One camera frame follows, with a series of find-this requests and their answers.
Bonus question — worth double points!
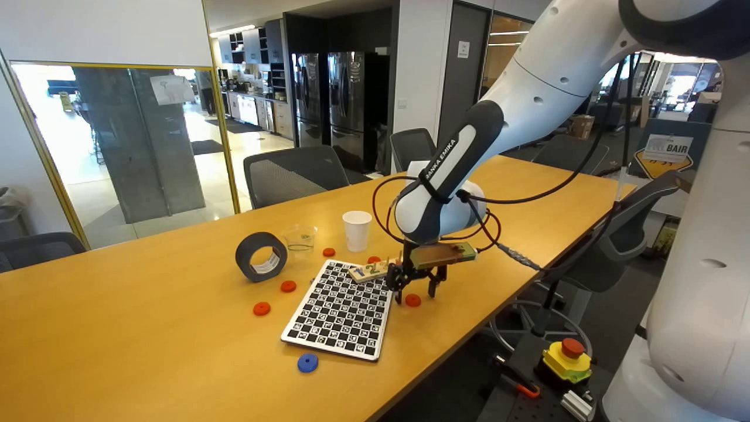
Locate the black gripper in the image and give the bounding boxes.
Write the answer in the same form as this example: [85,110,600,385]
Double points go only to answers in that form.
[385,241,450,307]

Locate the white cup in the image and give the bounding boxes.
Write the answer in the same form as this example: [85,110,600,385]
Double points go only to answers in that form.
[340,208,374,255]

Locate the clear plastic cup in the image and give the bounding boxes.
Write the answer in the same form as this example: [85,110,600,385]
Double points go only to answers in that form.
[284,224,319,269]

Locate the black white checkerboard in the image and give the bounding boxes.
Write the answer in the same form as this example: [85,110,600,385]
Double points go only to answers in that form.
[278,259,398,364]

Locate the grey office chair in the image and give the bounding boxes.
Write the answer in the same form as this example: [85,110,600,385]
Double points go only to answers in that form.
[387,126,439,176]
[241,143,356,212]

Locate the yellow red emergency stop button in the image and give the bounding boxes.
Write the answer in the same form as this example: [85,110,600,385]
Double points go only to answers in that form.
[541,335,596,387]

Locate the grey tape roll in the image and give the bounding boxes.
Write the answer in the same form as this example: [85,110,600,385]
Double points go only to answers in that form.
[233,229,290,287]

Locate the stainless steel refrigerator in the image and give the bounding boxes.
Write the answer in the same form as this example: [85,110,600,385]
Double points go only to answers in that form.
[325,50,371,169]
[288,50,327,150]

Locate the dark grey door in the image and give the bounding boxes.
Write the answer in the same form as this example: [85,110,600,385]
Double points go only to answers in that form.
[439,3,493,142]

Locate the black office chair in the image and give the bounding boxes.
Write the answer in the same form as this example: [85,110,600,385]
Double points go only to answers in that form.
[487,169,685,370]

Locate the kitchen counter cabinets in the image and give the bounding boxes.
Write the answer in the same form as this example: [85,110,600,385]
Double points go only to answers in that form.
[211,22,298,146]

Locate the white and yellow sign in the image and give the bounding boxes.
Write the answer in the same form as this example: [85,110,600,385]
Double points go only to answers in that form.
[631,131,695,181]

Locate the white paper sheet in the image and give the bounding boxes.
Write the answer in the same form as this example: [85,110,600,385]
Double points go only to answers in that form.
[147,71,196,109]

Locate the gold framed glass partition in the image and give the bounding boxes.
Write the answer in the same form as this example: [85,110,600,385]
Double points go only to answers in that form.
[0,48,245,254]

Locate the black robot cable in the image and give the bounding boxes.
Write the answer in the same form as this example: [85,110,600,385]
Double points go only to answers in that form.
[371,54,634,278]

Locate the red handled screwdriver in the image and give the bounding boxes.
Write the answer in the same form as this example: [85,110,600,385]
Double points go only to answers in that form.
[493,365,544,404]

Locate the silver metal bracket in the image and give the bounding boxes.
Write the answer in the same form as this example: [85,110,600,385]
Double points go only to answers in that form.
[561,387,597,422]

